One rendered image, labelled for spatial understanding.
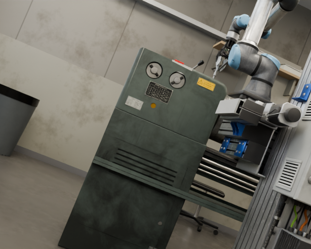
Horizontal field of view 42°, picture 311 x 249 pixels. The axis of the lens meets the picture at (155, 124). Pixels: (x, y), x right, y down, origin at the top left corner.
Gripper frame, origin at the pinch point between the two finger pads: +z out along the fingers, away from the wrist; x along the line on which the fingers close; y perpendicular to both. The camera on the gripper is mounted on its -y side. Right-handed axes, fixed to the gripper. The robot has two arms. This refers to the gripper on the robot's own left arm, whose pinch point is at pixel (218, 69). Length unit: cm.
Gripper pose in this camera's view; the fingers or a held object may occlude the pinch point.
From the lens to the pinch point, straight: 266.7
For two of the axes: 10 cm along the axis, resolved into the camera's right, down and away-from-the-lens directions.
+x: 9.2, 3.8, 1.1
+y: 1.2, 0.0, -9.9
